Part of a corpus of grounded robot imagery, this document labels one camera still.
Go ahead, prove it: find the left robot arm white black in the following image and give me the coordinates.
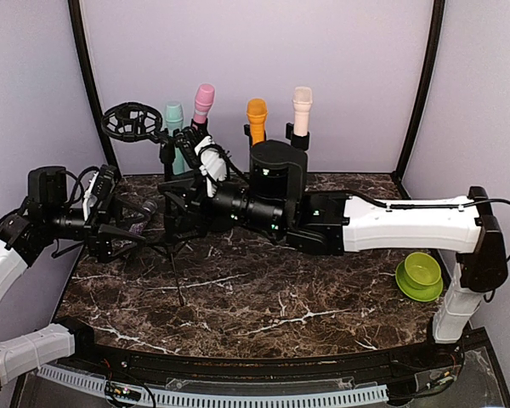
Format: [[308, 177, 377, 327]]
[[0, 165, 155, 390]]

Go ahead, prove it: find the black stand under orange microphone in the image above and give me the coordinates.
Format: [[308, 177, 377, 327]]
[[243, 124, 253, 148]]

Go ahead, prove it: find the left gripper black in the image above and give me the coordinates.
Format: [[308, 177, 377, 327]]
[[46, 192, 151, 264]]

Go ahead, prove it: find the cream white microphone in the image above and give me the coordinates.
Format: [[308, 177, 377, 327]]
[[292, 86, 313, 137]]

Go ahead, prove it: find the black stand under mint microphone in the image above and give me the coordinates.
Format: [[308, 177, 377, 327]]
[[156, 128, 175, 182]]

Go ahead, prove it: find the glitter microphone with silver grille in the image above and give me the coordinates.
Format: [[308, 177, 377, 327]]
[[128, 199, 158, 235]]

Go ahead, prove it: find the black front rail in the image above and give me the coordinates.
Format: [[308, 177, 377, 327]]
[[25, 331, 490, 386]]

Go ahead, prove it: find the orange microphone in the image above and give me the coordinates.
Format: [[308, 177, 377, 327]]
[[246, 99, 268, 145]]

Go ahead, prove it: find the black stand under pink microphone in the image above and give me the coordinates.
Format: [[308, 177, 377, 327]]
[[190, 118, 209, 140]]

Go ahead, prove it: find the white slotted cable duct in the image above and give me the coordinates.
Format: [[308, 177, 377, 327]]
[[37, 365, 388, 408]]

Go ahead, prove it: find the right black corner post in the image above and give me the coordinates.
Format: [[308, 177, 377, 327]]
[[392, 0, 445, 184]]

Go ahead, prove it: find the left black corner post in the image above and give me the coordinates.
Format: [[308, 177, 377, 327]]
[[67, 0, 122, 178]]

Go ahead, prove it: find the mint green microphone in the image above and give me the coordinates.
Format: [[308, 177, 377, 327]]
[[164, 100, 185, 175]]

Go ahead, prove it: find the black corner post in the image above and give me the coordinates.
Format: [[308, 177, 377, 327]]
[[67, 0, 122, 178], [392, 0, 445, 184]]

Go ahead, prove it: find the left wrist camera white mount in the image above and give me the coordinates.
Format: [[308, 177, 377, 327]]
[[82, 165, 118, 221]]

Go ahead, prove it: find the black tripod stand with shock mount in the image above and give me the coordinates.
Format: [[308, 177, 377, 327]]
[[100, 102, 197, 306]]

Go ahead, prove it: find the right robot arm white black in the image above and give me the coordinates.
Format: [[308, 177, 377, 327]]
[[159, 138, 508, 369]]

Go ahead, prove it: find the pink microphone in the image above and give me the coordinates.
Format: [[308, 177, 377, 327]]
[[192, 83, 215, 123]]

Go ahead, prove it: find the black stand under cream microphone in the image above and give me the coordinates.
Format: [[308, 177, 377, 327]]
[[286, 122, 310, 151]]

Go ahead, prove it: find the green bowl on saucer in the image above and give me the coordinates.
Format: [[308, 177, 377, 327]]
[[395, 252, 444, 303]]

